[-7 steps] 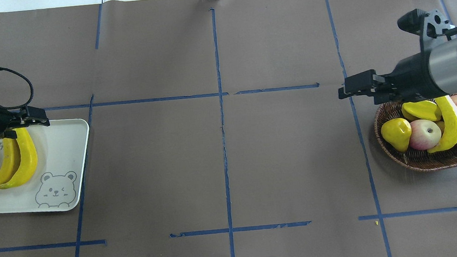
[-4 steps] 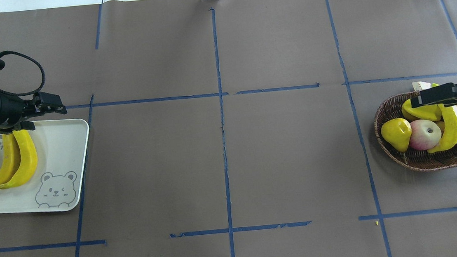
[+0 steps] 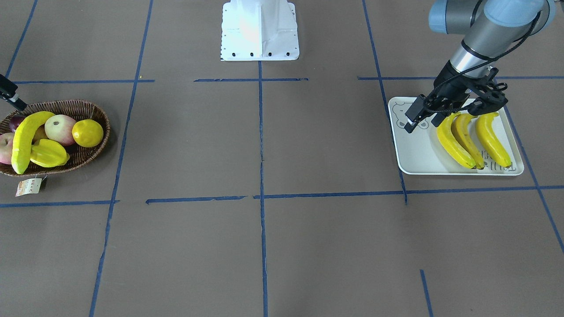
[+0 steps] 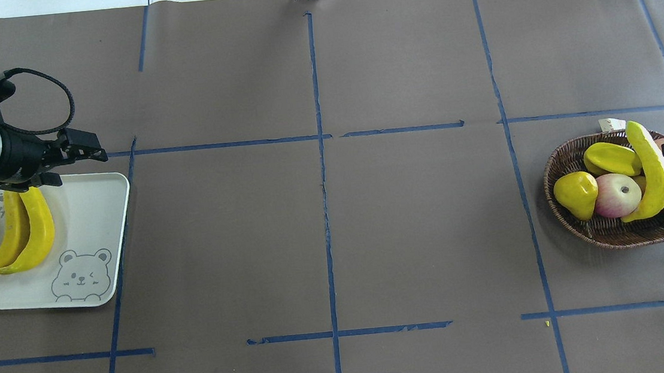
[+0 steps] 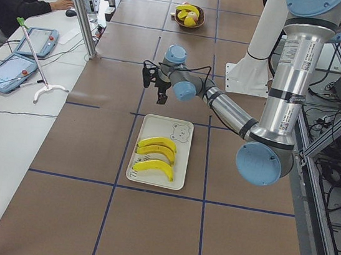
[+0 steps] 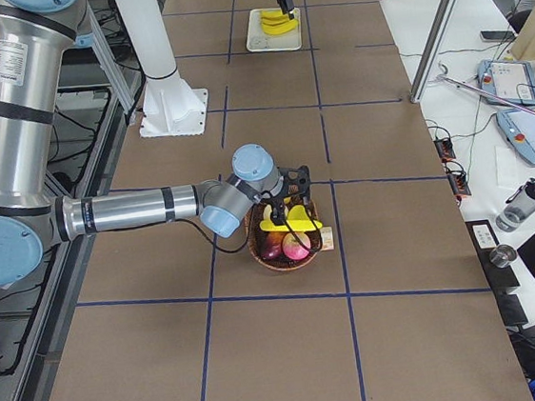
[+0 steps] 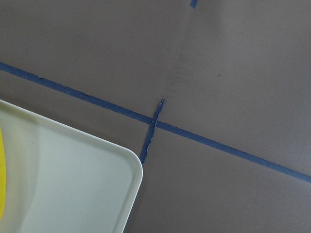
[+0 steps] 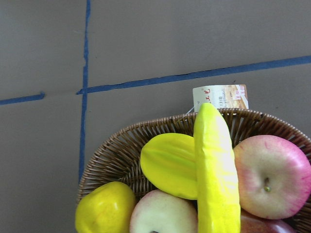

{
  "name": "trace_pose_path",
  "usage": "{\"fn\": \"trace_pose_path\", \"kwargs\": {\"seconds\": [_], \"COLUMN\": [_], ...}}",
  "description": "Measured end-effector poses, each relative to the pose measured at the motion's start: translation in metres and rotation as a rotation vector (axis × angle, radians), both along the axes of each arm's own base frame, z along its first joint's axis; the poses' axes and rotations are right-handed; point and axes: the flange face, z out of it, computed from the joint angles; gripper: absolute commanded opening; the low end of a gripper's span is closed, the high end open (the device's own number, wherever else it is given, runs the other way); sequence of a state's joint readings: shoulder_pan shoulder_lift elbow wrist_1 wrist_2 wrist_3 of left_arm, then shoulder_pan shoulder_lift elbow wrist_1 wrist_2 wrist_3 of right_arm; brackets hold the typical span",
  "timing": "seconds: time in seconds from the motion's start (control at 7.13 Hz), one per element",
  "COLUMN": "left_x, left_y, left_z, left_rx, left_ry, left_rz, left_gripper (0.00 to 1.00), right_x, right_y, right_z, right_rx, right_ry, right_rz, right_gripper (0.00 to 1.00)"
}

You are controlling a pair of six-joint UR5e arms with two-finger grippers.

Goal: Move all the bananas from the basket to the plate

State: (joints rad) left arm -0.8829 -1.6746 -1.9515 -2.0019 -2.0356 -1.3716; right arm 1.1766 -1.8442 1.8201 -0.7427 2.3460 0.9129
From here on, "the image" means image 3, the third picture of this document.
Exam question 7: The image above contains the white bear plate tray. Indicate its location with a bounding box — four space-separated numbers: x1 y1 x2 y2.
388 97 524 176

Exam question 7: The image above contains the brown wicker basket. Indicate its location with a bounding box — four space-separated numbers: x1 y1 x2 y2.
0 99 111 178

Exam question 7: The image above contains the yellow banana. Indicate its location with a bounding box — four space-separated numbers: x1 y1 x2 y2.
11 111 55 175
437 113 477 169

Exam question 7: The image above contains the yellow lemon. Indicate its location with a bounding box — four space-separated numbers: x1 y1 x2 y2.
72 120 104 148

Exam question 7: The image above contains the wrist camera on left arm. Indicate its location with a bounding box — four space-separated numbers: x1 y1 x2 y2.
404 94 432 134

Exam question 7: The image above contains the yellow banana moved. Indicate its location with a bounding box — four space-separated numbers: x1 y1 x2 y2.
475 112 512 168
451 114 485 170

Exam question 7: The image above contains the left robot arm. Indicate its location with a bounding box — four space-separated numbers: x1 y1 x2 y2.
221 0 555 133

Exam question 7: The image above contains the dark purple fruit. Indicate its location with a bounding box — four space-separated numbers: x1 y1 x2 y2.
8 115 26 133

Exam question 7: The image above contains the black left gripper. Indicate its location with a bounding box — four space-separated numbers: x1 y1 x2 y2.
425 62 509 127

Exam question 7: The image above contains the basket paper tag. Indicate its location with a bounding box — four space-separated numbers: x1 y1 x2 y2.
15 178 44 197

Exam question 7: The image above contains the pink apple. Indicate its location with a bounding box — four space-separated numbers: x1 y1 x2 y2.
0 132 15 165

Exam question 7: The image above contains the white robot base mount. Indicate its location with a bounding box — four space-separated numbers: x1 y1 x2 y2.
220 0 300 61

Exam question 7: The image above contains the yellow starfruit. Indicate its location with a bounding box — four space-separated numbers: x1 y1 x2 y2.
30 139 70 168

